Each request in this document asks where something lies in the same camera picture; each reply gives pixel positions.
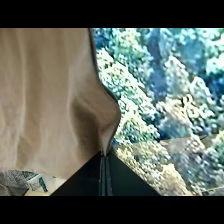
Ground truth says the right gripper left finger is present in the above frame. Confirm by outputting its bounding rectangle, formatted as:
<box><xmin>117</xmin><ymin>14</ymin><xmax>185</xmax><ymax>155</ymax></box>
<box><xmin>50</xmin><ymin>150</ymin><xmax>106</xmax><ymax>197</ymax></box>

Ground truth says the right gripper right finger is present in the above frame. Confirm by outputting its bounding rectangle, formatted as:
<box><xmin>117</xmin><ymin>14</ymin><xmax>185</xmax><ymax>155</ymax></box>
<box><xmin>105</xmin><ymin>148</ymin><xmax>162</xmax><ymax>197</ymax></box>

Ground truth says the beige shirt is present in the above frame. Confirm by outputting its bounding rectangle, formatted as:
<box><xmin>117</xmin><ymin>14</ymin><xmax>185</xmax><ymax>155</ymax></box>
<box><xmin>0</xmin><ymin>28</ymin><xmax>122</xmax><ymax>181</ymax></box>

